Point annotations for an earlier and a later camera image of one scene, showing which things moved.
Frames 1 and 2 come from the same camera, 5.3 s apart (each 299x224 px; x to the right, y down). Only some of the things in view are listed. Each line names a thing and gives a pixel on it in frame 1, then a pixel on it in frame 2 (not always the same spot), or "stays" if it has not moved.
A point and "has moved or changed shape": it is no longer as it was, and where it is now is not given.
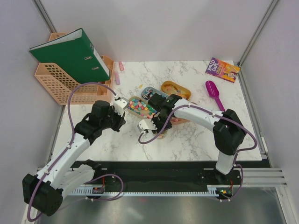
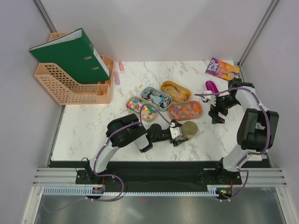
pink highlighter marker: x=121 y=66 stays
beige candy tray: x=141 y=107 stays
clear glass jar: x=162 y=134 has moved or changed shape
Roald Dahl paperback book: x=223 y=70 stays
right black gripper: x=159 y=128 -> x=214 y=112
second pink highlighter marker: x=117 y=78 stays
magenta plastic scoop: x=213 y=92 stays
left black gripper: x=121 y=121 -> x=175 y=143
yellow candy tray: x=169 y=87 stays
